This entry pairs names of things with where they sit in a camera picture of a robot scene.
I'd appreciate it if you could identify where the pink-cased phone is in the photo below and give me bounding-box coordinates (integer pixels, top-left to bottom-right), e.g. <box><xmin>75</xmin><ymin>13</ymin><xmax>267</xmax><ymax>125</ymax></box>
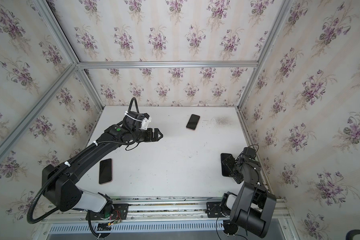
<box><xmin>186</xmin><ymin>114</ymin><xmax>200</xmax><ymax>131</ymax></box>
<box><xmin>99</xmin><ymin>159</ymin><xmax>113</xmax><ymax>185</ymax></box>

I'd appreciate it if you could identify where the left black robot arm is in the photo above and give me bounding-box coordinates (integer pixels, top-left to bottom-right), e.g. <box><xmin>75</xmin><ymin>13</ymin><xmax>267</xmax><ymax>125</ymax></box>
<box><xmin>42</xmin><ymin>112</ymin><xmax>163</xmax><ymax>216</ymax></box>

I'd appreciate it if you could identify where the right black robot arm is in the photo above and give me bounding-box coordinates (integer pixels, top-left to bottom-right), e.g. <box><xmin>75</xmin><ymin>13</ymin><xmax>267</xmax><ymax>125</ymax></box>
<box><xmin>221</xmin><ymin>145</ymin><xmax>277</xmax><ymax>239</ymax></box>

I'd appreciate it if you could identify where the white vented grille strip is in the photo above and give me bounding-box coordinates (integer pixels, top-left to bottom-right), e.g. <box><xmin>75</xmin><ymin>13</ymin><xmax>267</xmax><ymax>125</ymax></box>
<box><xmin>49</xmin><ymin>220</ymin><xmax>223</xmax><ymax>235</ymax></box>

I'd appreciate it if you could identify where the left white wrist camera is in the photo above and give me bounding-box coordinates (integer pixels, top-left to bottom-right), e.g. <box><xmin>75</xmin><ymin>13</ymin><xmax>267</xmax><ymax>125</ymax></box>
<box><xmin>140</xmin><ymin>117</ymin><xmax>152</xmax><ymax>131</ymax></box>

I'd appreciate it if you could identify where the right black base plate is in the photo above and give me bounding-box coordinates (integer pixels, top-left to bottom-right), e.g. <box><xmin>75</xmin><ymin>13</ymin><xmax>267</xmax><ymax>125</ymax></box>
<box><xmin>205</xmin><ymin>202</ymin><xmax>231</xmax><ymax>218</ymax></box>

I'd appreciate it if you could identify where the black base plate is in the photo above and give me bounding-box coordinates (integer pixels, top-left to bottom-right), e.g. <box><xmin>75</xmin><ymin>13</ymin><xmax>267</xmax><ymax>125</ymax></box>
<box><xmin>90</xmin><ymin>204</ymin><xmax>130</xmax><ymax>221</ymax></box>
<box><xmin>205</xmin><ymin>202</ymin><xmax>231</xmax><ymax>218</ymax></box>

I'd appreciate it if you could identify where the aluminium rail base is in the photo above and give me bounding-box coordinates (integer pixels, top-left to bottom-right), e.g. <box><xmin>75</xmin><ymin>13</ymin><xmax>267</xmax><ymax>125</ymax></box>
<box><xmin>41</xmin><ymin>197</ymin><xmax>292</xmax><ymax>224</ymax></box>

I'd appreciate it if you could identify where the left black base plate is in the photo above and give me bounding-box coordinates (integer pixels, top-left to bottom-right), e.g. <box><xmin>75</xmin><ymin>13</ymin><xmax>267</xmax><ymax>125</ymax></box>
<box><xmin>90</xmin><ymin>204</ymin><xmax>130</xmax><ymax>221</ymax></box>

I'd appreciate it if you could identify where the left corrugated black cable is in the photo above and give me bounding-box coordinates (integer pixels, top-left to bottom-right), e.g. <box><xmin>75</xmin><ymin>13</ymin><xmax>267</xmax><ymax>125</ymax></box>
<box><xmin>26</xmin><ymin>97</ymin><xmax>139</xmax><ymax>225</ymax></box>

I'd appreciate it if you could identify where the aluminium frame cage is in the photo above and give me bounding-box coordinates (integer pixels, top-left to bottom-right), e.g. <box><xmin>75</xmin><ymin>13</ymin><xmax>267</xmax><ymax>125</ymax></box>
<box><xmin>0</xmin><ymin>1</ymin><xmax>293</xmax><ymax>163</ymax></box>

